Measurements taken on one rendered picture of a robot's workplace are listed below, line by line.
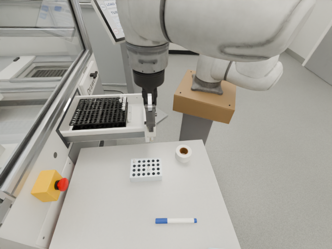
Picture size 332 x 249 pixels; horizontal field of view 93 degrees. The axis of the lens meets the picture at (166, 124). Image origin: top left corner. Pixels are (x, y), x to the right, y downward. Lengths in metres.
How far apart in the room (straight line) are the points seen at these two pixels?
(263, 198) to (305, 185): 0.46
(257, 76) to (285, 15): 0.61
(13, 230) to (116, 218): 0.26
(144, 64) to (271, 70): 0.62
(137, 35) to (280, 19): 0.21
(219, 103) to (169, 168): 0.43
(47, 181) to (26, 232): 0.13
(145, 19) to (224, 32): 0.13
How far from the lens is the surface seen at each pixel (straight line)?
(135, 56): 0.35
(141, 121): 0.77
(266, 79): 0.84
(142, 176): 0.65
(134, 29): 0.32
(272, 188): 1.79
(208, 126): 1.08
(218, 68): 0.87
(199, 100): 0.87
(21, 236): 0.62
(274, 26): 0.23
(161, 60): 0.35
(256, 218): 1.60
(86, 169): 0.76
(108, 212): 0.66
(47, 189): 0.59
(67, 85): 0.82
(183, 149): 0.73
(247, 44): 0.23
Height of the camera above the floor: 1.37
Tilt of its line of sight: 45 degrees down
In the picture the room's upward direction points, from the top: 3 degrees clockwise
